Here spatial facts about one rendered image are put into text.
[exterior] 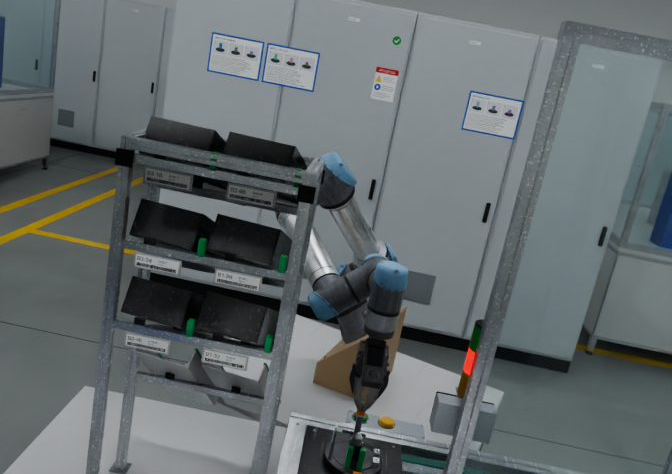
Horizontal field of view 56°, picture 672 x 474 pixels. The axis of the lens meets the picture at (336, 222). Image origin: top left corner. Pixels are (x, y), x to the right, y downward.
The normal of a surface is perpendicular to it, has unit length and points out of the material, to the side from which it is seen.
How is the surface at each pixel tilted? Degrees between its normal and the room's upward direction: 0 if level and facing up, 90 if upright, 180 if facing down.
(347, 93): 90
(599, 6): 90
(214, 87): 90
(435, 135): 90
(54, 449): 0
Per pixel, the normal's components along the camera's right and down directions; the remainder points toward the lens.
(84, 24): -0.09, 0.23
